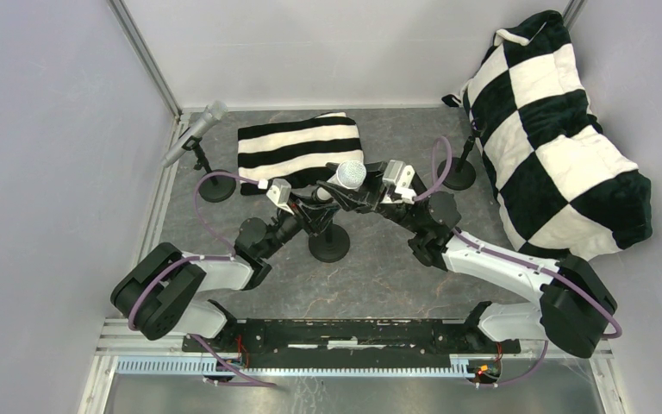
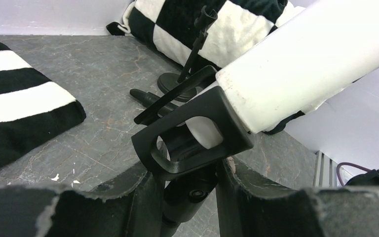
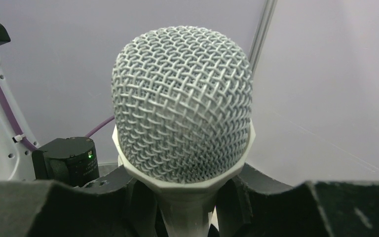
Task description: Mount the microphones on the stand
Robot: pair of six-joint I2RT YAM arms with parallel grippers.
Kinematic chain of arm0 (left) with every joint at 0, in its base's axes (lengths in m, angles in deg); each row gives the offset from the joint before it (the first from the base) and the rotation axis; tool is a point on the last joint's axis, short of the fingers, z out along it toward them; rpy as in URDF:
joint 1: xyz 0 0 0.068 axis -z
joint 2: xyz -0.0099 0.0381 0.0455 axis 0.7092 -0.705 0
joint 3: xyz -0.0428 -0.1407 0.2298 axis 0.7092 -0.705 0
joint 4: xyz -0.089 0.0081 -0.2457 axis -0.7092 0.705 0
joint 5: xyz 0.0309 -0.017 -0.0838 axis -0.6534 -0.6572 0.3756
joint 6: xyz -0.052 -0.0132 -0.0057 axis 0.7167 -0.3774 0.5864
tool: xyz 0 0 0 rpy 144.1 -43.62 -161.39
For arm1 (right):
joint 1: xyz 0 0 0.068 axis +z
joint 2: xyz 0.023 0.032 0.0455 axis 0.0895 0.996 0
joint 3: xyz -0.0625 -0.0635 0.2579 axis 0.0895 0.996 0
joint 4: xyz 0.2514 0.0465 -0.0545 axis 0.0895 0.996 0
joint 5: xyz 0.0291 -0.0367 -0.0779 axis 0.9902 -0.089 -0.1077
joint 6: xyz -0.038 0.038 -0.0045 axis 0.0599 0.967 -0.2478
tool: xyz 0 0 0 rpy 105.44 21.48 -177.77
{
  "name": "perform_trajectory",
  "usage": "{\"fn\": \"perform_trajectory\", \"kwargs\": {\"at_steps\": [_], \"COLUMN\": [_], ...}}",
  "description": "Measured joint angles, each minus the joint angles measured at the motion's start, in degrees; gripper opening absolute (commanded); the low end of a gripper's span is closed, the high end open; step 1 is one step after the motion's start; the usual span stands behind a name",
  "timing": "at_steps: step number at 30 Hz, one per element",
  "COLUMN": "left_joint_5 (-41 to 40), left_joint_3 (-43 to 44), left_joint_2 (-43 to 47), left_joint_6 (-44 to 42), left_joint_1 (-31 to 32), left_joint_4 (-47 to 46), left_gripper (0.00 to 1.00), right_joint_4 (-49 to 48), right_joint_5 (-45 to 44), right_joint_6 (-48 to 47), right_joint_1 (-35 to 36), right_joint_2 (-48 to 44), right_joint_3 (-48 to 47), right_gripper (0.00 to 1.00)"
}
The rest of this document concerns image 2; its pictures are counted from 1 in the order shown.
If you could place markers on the white microphone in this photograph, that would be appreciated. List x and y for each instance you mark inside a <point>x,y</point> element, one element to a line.
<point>317,54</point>

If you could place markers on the striped black white cloth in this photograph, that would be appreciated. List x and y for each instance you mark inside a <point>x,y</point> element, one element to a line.
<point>33,108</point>

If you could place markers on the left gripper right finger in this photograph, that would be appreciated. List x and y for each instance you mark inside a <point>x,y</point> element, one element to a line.
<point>250,205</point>

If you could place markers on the black mic stand back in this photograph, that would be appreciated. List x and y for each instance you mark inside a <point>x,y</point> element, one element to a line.
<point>168,149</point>

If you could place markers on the black microphone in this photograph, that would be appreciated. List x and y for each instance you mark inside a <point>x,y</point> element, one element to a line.
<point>146,99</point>

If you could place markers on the black mic stand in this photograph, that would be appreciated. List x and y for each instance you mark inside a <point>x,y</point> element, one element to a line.
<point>168,149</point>
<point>168,81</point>

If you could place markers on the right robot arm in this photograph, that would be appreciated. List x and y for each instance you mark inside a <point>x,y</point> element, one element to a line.
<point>371,178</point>

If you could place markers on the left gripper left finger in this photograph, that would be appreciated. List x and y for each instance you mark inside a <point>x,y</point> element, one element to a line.
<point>129,205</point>

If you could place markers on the checkered black white bag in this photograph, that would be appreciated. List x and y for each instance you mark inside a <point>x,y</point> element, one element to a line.
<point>168,27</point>

